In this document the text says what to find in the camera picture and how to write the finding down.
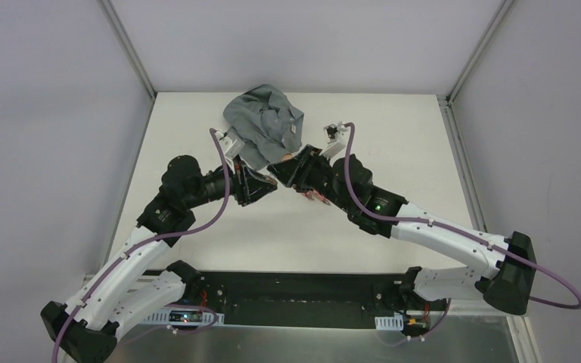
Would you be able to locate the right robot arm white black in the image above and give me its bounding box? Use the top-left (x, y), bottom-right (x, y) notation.
top-left (267, 145), bottom-right (536, 315)

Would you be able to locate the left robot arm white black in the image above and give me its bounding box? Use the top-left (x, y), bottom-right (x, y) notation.
top-left (41, 155), bottom-right (277, 362)

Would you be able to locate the mannequin hand with painted nails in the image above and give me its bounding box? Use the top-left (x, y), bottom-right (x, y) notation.
top-left (281, 154), bottom-right (331, 206)

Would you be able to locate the grey shirt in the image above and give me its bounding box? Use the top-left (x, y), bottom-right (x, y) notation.
top-left (222, 84), bottom-right (304, 170)

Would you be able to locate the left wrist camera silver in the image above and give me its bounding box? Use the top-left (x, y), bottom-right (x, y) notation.
top-left (216, 128), bottom-right (245, 160)

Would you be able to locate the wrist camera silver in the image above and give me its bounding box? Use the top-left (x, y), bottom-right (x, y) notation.
top-left (216, 128), bottom-right (245, 160)
top-left (320, 122), bottom-right (348, 160)

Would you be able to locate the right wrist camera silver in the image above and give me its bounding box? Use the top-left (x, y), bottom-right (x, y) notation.
top-left (320, 122), bottom-right (348, 160)

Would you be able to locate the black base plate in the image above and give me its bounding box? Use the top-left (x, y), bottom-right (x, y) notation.
top-left (174, 270), bottom-right (449, 330)

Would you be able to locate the left aluminium frame post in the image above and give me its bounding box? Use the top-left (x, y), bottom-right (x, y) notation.
top-left (98, 0), bottom-right (157, 102)

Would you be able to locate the aluminium frame post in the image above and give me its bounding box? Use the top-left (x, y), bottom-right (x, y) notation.
top-left (446, 0), bottom-right (517, 105)
top-left (98, 0), bottom-right (157, 102)

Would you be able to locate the right aluminium frame post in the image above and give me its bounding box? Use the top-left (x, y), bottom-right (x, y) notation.
top-left (446, 0), bottom-right (517, 105)

